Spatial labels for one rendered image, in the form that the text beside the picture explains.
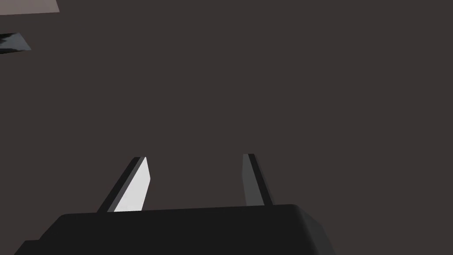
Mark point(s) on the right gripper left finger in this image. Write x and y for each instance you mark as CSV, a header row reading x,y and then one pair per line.
x,y
132,191

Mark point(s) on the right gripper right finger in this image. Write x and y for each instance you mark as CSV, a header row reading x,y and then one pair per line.
x,y
255,187

